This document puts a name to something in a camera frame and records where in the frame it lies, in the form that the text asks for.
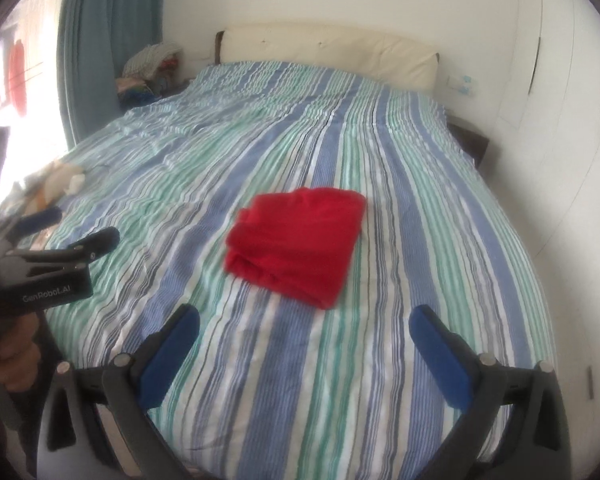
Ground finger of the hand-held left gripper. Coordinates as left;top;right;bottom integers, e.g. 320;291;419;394
0;206;63;241
10;226;121;271

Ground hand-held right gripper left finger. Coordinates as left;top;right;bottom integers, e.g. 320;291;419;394
46;304;201;480

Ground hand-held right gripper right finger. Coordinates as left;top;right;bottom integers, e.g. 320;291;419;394
409;304;578;480

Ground red shirt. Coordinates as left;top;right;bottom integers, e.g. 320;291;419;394
223;186;368;311

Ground pile of colourful clothes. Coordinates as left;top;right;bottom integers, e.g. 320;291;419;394
115;42;196;108

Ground person's left hand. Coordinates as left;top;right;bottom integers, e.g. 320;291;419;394
0;316;42;386

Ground beige cloth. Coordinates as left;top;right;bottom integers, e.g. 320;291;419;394
22;160;88;201

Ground red hanging garment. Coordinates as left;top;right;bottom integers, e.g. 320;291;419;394
7;40;29;111

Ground blue curtain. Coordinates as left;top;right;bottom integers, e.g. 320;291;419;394
55;0;168;148

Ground dark wooden nightstand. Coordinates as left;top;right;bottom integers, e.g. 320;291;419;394
445;115;491;168

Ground striped bed cover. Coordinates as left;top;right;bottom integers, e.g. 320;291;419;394
45;60;558;471

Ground white wardrobe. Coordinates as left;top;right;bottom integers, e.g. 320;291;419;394
495;0;600;411

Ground cream padded headboard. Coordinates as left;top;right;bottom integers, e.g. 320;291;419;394
215;22;441;93

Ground white wall socket blue stickers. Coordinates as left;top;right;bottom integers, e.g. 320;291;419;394
447;74;476;97

